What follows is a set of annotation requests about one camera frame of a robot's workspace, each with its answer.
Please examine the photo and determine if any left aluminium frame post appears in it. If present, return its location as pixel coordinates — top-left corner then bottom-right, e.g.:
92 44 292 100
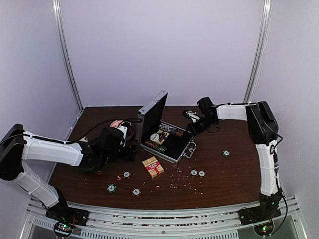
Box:
52 0 84 111

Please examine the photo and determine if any black poker chip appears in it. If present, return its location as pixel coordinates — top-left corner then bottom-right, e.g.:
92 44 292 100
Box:
123 171 131 179
132 188 141 197

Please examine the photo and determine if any aluminium front rail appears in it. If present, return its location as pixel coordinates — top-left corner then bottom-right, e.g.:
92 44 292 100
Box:
18 196 309 239

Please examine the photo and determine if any black poker chip front centre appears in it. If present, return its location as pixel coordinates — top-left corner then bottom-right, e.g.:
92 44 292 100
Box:
132 188 141 197

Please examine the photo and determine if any orange black chip stack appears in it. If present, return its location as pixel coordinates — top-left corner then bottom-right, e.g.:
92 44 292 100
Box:
175 129 184 137

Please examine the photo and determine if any red Texas Hold'em card box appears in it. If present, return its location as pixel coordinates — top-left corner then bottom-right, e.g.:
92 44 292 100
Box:
142 156 164 178

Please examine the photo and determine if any green poker chip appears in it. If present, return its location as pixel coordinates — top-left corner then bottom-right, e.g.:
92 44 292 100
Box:
222 150 230 157
107 184 117 193

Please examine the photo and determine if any brown chip stack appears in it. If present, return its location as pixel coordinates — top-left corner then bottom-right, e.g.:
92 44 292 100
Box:
144 140 160 150

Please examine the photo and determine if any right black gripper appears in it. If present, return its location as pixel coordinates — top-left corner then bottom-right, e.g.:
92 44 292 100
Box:
185 115 217 136

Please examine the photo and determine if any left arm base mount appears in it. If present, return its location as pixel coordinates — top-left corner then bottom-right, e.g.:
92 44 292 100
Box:
45 208 89 238

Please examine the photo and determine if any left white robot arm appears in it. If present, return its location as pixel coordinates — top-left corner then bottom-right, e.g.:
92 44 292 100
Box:
0 124 139 221

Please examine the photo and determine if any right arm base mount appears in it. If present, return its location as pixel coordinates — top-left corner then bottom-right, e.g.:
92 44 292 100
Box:
238 206 281 237

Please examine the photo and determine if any right aluminium frame post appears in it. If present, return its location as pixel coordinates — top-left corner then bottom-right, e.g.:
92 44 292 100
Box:
243 0 273 103

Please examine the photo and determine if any black poker chip left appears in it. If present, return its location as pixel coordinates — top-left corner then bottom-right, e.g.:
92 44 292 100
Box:
123 171 131 179

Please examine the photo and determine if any aluminium poker case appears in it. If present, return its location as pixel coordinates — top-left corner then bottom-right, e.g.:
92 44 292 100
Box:
135 90 197 164

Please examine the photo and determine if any white dealer button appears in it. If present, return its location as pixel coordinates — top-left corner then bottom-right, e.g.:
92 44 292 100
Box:
150 133 160 143

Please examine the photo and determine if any orange poker chip right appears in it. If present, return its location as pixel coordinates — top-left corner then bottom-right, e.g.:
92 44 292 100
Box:
198 170 206 178

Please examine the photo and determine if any green poker chip right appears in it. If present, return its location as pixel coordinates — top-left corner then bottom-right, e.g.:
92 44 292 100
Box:
222 150 230 157

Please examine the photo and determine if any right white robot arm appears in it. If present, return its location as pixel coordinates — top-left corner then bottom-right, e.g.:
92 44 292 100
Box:
183 97 283 197

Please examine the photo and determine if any green poker chip front left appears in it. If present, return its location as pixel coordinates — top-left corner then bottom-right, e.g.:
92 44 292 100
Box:
107 184 117 193

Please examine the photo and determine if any aluminium frame post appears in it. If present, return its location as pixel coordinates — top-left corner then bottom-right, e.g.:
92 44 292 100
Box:
243 0 273 103
52 0 84 111

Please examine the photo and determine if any red patterned bowl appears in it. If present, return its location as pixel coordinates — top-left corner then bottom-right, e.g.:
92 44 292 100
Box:
110 120 134 141

